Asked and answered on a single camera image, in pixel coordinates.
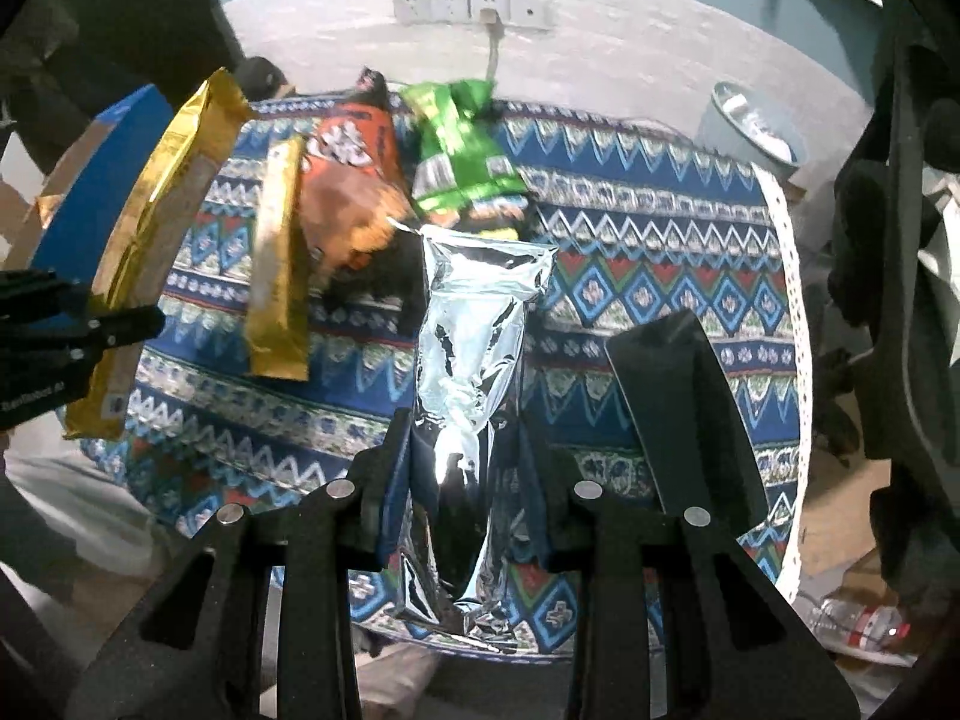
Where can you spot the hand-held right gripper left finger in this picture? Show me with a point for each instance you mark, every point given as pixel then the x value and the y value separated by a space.
pixel 390 480

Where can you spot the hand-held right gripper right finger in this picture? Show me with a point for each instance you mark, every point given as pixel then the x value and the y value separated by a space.
pixel 540 510

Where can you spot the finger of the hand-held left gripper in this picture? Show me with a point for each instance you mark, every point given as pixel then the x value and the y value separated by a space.
pixel 124 324
pixel 37 289

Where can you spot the blue cardboard box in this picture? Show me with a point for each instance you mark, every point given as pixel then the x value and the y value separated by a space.
pixel 82 217

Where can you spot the long gold snack packet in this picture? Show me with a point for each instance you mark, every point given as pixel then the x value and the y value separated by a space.
pixel 277 277
pixel 172 187

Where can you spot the white and silver snack packet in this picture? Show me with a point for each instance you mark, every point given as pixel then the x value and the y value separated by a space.
pixel 465 330

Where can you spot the orange chip bag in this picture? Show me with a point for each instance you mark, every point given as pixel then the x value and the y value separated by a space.
pixel 345 165

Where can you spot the black cloth covered panel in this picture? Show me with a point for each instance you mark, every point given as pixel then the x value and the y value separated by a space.
pixel 135 30

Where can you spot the black cylinder device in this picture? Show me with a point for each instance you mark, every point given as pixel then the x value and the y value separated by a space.
pixel 259 75

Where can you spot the blue patterned tablecloth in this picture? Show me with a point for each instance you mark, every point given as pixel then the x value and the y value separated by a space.
pixel 645 240

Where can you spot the cardboard sheet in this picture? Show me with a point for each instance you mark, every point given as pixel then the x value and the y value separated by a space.
pixel 832 517

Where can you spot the green snack packet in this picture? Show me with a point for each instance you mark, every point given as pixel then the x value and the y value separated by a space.
pixel 457 157

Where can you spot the clear plastic bottle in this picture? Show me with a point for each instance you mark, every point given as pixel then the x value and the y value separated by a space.
pixel 855 622

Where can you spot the grey trash bin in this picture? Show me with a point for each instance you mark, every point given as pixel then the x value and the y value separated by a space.
pixel 739 142

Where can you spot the black office chair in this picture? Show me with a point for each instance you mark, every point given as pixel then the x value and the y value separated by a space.
pixel 900 240

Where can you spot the white cloth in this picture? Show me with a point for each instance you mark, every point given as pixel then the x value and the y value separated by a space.
pixel 937 255

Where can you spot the white wall socket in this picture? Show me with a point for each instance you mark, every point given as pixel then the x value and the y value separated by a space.
pixel 529 11
pixel 489 0
pixel 450 6
pixel 411 7

